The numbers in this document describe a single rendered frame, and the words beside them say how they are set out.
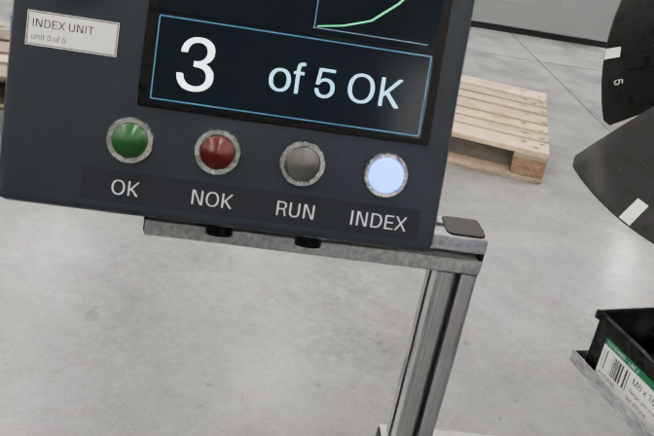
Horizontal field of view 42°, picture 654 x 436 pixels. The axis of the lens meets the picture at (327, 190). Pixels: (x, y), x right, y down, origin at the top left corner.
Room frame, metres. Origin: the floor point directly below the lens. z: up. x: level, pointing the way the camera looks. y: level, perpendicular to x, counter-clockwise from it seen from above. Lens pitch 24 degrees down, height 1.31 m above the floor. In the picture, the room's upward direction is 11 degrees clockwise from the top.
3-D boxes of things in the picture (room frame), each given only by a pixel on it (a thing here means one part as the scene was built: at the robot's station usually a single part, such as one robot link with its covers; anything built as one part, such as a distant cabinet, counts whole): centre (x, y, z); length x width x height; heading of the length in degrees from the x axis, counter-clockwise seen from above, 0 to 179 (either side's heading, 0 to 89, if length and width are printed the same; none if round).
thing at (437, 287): (0.55, -0.10, 0.96); 0.03 x 0.03 x 0.20; 7
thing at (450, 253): (0.54, 0.00, 1.04); 0.24 x 0.03 x 0.03; 97
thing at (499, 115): (4.03, -0.38, 0.07); 1.20 x 1.00 x 0.15; 81
